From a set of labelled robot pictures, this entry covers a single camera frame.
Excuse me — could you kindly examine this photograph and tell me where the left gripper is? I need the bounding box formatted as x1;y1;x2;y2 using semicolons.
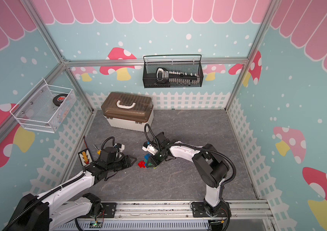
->
107;154;137;172

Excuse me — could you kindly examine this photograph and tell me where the red lego brick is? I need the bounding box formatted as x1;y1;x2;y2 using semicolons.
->
138;161;146;168

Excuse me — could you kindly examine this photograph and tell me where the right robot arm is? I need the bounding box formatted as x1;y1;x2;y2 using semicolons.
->
142;133;236;218

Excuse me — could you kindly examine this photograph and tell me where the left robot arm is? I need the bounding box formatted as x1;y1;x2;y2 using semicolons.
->
4;146;137;231

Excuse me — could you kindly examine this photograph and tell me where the brown lid tool box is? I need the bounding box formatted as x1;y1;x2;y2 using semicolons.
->
101;92;154;132

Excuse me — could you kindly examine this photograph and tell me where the socket bit set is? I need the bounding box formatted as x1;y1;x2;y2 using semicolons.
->
155;68;201;87

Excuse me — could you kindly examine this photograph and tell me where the black tape roll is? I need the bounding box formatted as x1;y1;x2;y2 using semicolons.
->
52;93;68;107

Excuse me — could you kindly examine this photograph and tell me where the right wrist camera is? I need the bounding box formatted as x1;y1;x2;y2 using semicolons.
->
142;142;158;155

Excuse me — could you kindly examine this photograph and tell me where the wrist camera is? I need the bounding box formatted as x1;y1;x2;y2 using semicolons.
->
142;142;158;155
114;143;125;153

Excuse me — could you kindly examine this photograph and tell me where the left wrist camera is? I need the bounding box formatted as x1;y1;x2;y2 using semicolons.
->
114;143;125;153

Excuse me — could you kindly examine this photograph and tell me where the yellow handle screwdriver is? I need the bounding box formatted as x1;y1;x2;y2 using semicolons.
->
93;144;101;156

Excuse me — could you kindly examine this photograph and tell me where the black wire wall basket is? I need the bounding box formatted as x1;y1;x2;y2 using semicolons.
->
142;54;204;88

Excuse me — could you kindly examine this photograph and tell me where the white wire wall basket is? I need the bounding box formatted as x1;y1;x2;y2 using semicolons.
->
10;79;76;133

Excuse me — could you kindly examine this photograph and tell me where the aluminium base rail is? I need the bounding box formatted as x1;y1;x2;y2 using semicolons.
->
56;200;278;231

